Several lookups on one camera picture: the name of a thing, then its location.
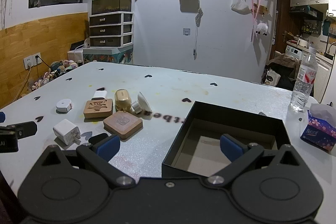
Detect gold earbuds case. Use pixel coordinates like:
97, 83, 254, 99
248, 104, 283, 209
114, 89, 131, 112

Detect purple tissue box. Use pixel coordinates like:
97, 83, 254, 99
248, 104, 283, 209
300, 103, 336, 153

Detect small white charger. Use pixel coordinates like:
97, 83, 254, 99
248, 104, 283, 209
92, 90, 107, 100

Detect white plush sheep toy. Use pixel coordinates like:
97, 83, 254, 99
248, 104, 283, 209
255, 22, 268, 36

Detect white drawer cabinet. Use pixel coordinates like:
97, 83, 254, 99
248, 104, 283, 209
89, 11, 134, 48

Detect white washing machine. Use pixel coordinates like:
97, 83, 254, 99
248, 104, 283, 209
285, 45, 303, 60

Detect white wall power outlet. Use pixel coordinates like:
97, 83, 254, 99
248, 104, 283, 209
23, 52, 42, 70

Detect white hanging bag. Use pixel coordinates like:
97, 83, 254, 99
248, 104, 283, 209
231, 0, 251, 15

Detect large white charger cube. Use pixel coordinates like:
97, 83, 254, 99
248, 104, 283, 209
53, 119, 81, 145

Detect carved wooden block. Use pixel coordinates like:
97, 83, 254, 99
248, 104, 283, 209
83, 99, 113, 119

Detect black box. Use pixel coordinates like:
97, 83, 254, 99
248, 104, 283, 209
162, 101, 290, 178

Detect black smartwatch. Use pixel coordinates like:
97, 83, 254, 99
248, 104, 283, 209
88, 133, 108, 145

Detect white round tape measure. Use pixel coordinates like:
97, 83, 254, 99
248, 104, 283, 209
56, 98, 72, 113

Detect wooden coaster with logo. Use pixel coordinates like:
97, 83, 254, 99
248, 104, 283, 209
103, 111, 143, 140

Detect glass fish tank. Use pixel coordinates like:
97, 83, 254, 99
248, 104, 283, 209
91, 0, 132, 15

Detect clear water bottle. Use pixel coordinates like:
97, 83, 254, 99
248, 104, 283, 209
290, 47, 318, 112

